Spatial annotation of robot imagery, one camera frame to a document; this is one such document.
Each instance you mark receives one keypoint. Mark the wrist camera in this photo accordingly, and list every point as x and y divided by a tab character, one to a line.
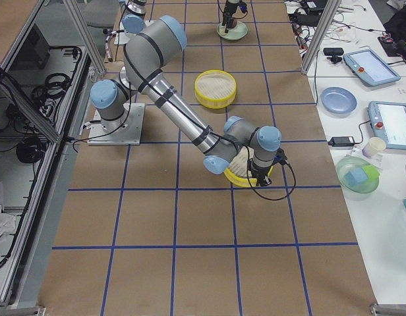
243	7
280	157

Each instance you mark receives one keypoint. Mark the aluminium frame post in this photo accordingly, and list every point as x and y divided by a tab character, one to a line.
322	27

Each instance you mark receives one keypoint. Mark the white paper cup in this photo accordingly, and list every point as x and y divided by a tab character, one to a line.
373	146

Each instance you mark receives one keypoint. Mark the blue teach pendant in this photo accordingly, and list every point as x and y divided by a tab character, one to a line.
370	68
388	120

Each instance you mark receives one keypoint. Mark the blue plate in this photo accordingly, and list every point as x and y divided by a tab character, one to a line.
338	101

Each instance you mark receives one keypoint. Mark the yellow steamer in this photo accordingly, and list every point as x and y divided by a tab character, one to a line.
237	170
215	89

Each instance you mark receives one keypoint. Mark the mint green plate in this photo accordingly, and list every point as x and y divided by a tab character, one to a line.
233	34

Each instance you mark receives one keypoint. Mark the green bowl with sponges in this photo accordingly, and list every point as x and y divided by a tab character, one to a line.
358	175

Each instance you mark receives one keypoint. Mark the black power adapter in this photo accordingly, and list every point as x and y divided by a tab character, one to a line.
341	141

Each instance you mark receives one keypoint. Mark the blue teach pendant far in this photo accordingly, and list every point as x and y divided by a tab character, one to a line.
370	68

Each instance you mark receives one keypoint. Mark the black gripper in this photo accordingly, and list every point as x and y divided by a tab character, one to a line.
258	173
230	10

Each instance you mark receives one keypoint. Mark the blue teach pendant near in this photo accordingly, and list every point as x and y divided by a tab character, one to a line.
388	120

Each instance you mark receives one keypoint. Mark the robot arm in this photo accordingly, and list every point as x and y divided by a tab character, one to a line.
149	49
137	8

